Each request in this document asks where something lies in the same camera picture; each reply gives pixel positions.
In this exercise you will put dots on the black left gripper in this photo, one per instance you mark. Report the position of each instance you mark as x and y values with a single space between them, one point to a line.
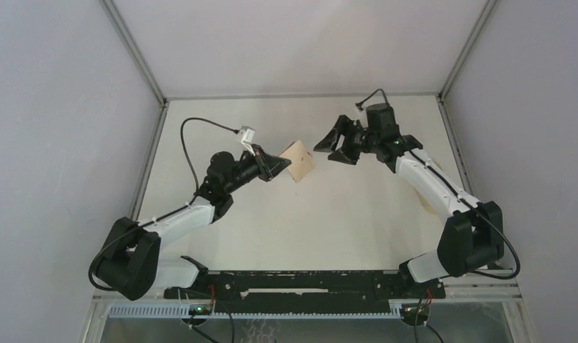
268 166

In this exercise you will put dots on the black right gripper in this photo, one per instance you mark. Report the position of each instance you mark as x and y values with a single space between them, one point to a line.
329 143

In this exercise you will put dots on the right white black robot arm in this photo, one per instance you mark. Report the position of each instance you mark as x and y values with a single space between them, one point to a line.
472 233

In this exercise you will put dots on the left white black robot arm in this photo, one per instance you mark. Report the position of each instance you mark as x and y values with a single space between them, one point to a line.
130 260

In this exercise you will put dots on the tan wooden tray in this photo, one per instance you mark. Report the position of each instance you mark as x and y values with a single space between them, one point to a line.
430 187

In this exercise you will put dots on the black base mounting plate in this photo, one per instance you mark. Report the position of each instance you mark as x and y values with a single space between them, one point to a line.
309 304

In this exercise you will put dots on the left green controller board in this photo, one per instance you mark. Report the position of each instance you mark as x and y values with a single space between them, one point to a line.
200 311

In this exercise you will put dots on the green controller board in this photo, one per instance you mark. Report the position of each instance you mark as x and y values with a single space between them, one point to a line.
413 311
200 311

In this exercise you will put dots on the right green controller board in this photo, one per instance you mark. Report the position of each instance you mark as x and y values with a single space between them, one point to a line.
413 311

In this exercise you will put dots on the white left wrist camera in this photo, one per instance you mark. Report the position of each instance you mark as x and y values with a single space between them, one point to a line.
245 136

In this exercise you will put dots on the right aluminium frame post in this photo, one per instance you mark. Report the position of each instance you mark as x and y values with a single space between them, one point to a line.
471 40

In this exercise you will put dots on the aluminium frame post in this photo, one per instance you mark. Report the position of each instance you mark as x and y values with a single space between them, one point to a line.
127 39
471 40

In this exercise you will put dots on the back aluminium frame rail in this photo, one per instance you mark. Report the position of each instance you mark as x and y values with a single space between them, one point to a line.
290 96

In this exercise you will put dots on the aluminium frame rail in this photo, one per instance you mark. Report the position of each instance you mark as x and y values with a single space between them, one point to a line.
478 289
290 96

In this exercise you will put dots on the white cable duct strip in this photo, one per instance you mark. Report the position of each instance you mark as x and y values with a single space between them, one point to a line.
181 311

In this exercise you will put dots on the left aluminium frame post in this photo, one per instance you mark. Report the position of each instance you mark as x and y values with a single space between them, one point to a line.
127 39

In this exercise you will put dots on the aluminium frame front rail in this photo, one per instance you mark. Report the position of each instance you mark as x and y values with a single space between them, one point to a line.
478 289

